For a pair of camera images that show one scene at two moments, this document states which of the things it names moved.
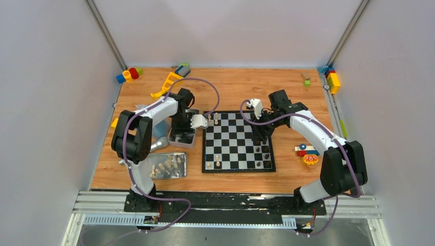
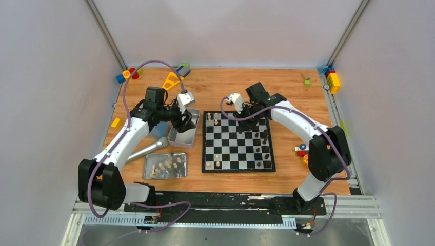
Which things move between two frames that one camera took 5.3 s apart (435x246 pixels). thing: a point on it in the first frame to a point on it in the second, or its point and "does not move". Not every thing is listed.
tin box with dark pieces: x=185 y=140 does not move
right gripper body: x=267 y=129 to x=247 y=110
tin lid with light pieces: x=167 y=165 does not move
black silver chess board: x=228 y=145 does not move
